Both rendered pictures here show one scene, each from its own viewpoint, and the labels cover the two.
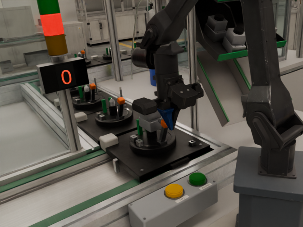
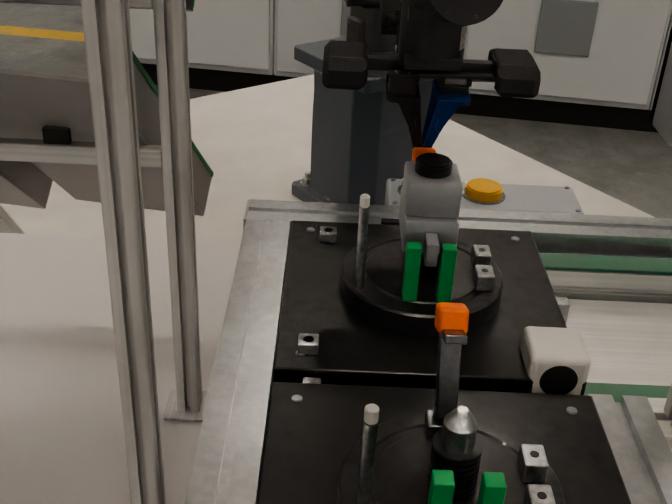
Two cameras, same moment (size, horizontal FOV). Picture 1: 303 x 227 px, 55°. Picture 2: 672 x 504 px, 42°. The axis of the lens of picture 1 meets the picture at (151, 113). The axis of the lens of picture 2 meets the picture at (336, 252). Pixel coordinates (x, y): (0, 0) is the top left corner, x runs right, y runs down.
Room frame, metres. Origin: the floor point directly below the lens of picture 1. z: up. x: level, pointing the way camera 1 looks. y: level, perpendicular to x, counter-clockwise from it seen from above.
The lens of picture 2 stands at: (1.38, 0.28, 1.39)
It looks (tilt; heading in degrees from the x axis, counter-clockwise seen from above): 30 degrees down; 211
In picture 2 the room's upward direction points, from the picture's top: 3 degrees clockwise
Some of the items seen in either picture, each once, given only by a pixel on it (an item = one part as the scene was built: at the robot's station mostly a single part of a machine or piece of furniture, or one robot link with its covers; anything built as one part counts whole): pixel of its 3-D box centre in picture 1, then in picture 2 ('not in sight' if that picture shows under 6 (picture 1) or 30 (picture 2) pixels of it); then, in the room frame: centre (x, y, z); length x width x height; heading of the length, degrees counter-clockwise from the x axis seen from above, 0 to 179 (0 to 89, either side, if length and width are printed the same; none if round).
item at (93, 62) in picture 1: (80, 58); not in sight; (2.06, 0.46, 1.01); 0.24 x 0.24 x 0.13; 31
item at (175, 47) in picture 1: (165, 57); not in sight; (0.69, -0.05, 1.24); 0.09 x 0.06 x 0.07; 38
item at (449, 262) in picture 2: (139, 126); (446, 273); (0.81, 0.04, 1.01); 0.01 x 0.01 x 0.05; 31
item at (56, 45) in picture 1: (56, 44); not in sight; (0.78, 0.23, 1.28); 0.05 x 0.05 x 0.05
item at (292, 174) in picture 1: (277, 152); (376, 28); (0.47, -0.23, 1.09); 0.07 x 0.07 x 0.06; 69
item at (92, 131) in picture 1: (112, 108); (455, 459); (1.00, 0.14, 1.01); 0.24 x 0.24 x 0.13; 31
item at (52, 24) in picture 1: (52, 24); not in sight; (0.78, 0.23, 1.33); 0.05 x 0.05 x 0.05
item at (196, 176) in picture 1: (197, 180); not in sight; (0.59, -0.09, 0.96); 0.04 x 0.04 x 0.02
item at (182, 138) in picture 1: (153, 146); (419, 298); (0.78, 0.00, 0.96); 0.24 x 0.24 x 0.02; 31
